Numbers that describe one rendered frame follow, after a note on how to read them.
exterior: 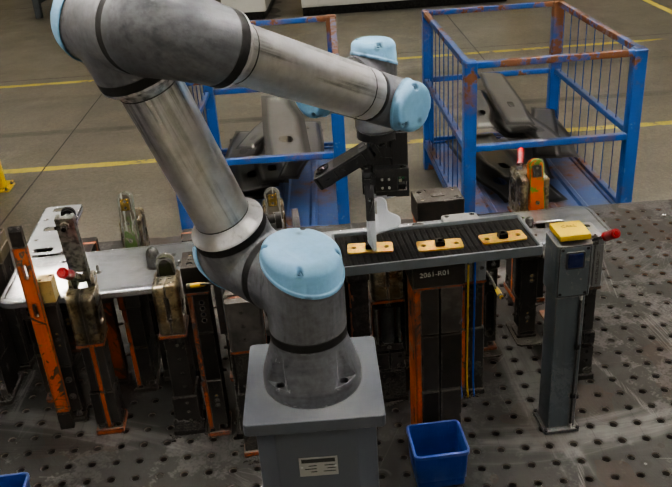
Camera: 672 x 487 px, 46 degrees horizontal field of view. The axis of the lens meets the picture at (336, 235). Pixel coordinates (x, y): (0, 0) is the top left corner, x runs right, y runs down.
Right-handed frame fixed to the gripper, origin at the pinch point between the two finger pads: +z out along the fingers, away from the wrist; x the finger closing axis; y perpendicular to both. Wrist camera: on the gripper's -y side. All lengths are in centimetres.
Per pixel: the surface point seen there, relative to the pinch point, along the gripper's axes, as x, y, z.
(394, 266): -7.0, 4.0, 3.3
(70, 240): 9, -59, 3
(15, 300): 14, -76, 19
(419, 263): -6.4, 8.5, 3.2
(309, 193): 257, -31, 103
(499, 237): 0.7, 23.7, 2.5
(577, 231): 2.7, 38.5, 3.1
